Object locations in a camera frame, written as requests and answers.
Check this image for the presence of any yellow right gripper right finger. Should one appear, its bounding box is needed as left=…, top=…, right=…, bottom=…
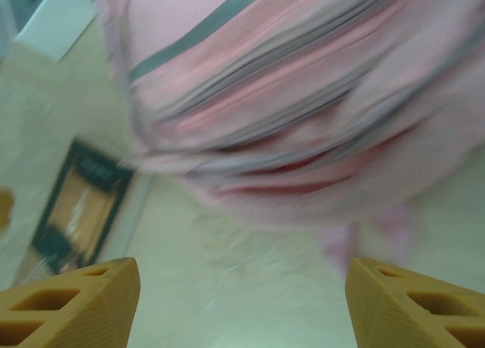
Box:
left=346, top=257, right=485, bottom=348

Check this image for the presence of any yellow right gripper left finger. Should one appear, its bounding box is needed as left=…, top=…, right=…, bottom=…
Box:
left=0, top=257, right=141, bottom=348

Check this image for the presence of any black cover book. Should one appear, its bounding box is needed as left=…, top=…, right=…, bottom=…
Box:
left=30, top=141, right=152, bottom=273

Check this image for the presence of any pink student backpack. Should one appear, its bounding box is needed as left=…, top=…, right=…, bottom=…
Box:
left=90, top=0, right=485, bottom=269

